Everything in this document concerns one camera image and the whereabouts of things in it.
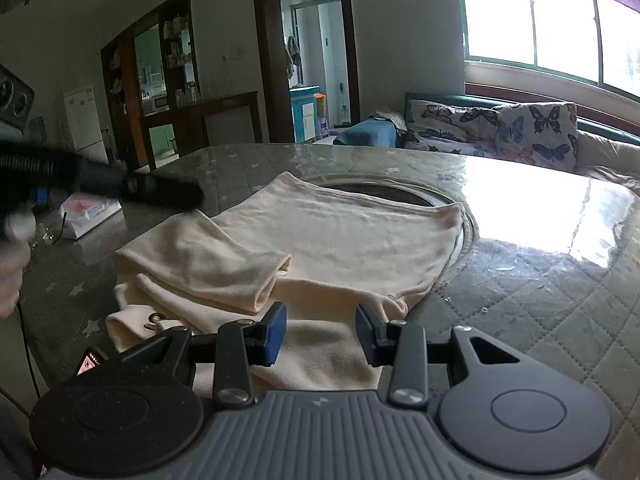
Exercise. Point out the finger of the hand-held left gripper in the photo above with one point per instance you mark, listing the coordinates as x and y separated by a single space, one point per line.
165 192

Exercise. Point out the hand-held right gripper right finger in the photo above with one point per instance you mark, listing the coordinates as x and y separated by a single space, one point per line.
365 334

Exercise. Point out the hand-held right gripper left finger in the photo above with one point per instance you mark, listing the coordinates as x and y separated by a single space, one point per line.
275 334

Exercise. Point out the cream long-sleeve top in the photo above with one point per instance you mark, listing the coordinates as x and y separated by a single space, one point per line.
350 240

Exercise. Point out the hanging clothes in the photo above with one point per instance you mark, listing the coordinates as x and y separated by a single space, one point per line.
293 57

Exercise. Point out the person's left hand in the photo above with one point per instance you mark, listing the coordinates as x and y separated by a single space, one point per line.
12 280

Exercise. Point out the white and pink tissue packet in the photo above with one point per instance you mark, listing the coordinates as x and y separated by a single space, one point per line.
90 215

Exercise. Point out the white fridge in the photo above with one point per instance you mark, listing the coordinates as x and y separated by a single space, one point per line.
85 125

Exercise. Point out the eyeglasses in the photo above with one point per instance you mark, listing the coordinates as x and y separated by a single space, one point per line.
50 232

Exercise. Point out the dark wooden sideboard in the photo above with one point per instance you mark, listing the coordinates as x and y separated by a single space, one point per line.
195 125

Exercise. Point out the tall wooden shelf unit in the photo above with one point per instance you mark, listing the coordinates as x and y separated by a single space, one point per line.
127 75

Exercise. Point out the blue small cabinet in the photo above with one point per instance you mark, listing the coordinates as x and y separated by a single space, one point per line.
304 115

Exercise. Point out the purple plastic stool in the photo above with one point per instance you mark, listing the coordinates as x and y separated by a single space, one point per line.
322 127

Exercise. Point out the smartphone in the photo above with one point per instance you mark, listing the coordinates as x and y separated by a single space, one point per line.
90 362

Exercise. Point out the blue folded blanket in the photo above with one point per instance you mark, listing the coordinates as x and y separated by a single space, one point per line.
365 135

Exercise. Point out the small cream cloth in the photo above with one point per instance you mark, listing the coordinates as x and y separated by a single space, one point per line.
390 119

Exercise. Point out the long butterfly print cushion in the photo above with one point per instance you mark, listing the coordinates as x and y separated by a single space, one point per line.
445 127

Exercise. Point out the teal sofa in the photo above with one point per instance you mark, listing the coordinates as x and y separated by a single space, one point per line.
480 102

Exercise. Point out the square butterfly print cushion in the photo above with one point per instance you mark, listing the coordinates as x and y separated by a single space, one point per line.
540 132

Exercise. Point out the beige pillow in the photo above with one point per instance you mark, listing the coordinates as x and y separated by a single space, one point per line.
607 155

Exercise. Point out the green framed window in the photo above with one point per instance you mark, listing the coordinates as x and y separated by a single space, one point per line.
550 15

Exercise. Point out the dark wooden door frame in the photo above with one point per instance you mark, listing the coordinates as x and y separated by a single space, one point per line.
265 60

